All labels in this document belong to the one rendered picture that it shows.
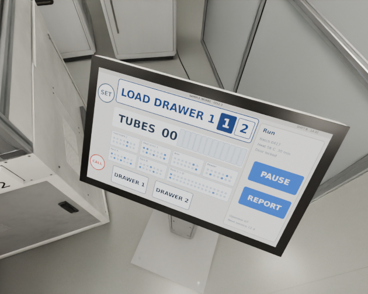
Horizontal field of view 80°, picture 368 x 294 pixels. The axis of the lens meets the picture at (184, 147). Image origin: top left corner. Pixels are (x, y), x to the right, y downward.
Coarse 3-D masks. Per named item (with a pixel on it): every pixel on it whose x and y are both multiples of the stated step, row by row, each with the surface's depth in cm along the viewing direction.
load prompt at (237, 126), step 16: (128, 80) 46; (128, 96) 47; (144, 96) 46; (160, 96) 45; (176, 96) 44; (160, 112) 46; (176, 112) 45; (192, 112) 44; (208, 112) 44; (224, 112) 43; (208, 128) 44; (224, 128) 44; (240, 128) 43; (256, 128) 42
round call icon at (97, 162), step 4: (92, 152) 53; (92, 156) 53; (96, 156) 53; (100, 156) 53; (104, 156) 52; (92, 160) 54; (96, 160) 53; (100, 160) 53; (104, 160) 53; (92, 164) 54; (96, 164) 54; (100, 164) 53; (104, 164) 53; (92, 168) 54; (96, 168) 54; (100, 168) 54; (104, 168) 53; (104, 172) 54
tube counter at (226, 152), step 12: (168, 132) 47; (180, 132) 46; (192, 132) 45; (180, 144) 47; (192, 144) 46; (204, 144) 46; (216, 144) 45; (228, 144) 44; (216, 156) 46; (228, 156) 45; (240, 156) 44
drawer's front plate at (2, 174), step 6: (0, 168) 61; (0, 174) 62; (6, 174) 63; (12, 174) 65; (0, 180) 64; (6, 180) 65; (12, 180) 66; (18, 180) 67; (0, 186) 66; (12, 186) 68; (18, 186) 69
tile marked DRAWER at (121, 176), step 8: (120, 168) 52; (112, 176) 53; (120, 176) 53; (128, 176) 52; (136, 176) 52; (144, 176) 51; (120, 184) 54; (128, 184) 53; (136, 184) 52; (144, 184) 52; (144, 192) 53
